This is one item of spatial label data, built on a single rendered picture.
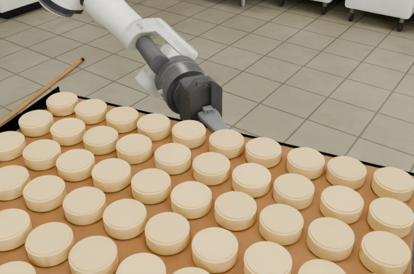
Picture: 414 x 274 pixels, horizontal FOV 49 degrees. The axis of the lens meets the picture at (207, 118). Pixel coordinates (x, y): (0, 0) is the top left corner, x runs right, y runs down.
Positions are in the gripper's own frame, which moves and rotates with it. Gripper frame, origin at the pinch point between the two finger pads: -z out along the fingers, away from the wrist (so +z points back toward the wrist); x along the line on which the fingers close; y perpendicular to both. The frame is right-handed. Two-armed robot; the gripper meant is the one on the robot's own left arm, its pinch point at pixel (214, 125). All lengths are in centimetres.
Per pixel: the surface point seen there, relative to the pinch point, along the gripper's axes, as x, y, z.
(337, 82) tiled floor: -101, 151, 152
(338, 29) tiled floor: -101, 206, 226
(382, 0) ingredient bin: -77, 234, 214
